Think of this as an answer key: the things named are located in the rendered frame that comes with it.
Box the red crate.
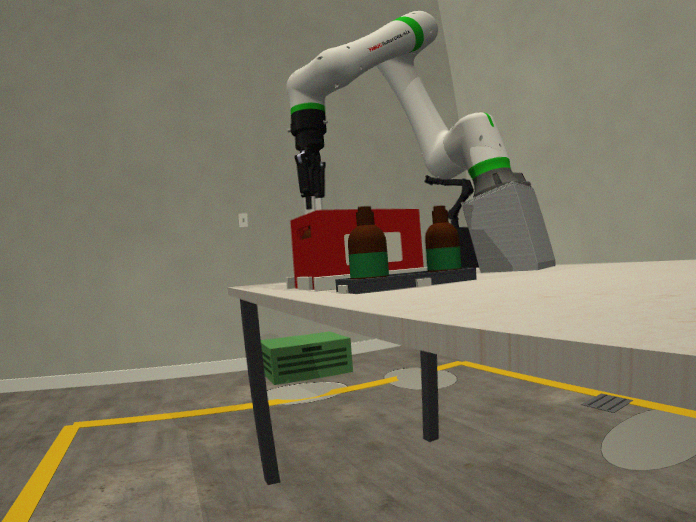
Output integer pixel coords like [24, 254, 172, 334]
[290, 209, 423, 290]

